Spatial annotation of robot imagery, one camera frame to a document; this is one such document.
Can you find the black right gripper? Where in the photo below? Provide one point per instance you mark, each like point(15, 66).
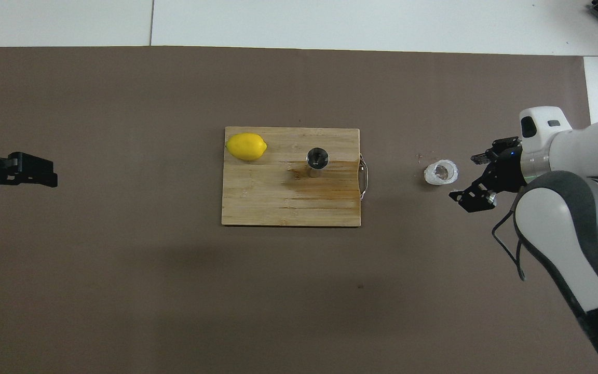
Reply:
point(506, 171)

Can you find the small clear glass cup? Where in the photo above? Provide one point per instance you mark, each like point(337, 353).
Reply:
point(431, 176)

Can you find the steel double jigger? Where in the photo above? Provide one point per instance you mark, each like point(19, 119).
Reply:
point(317, 157)

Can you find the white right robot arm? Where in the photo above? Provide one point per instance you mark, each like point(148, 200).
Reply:
point(563, 218)

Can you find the small brown crumbs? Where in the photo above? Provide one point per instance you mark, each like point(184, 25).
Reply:
point(419, 156)

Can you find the brown table mat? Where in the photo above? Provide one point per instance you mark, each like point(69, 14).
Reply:
point(174, 285)

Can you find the wooden cutting board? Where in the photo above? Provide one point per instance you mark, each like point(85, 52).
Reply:
point(278, 197)

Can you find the yellow lemon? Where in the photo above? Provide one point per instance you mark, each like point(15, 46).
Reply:
point(246, 146)

